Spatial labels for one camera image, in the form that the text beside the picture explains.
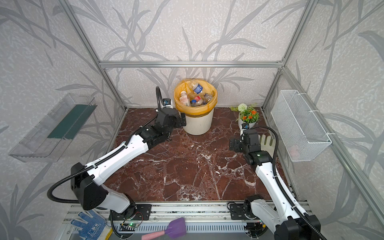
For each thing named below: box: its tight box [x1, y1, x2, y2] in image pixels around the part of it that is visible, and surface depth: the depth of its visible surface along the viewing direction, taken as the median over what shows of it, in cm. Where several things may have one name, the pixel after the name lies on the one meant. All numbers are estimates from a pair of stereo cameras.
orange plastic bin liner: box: [174, 78, 218, 117], surface depth 95 cm
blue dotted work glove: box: [70, 209, 107, 240], surface depth 71 cm
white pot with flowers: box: [230, 103, 260, 130], surface depth 101 cm
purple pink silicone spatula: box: [141, 217, 187, 240], surface depth 70 cm
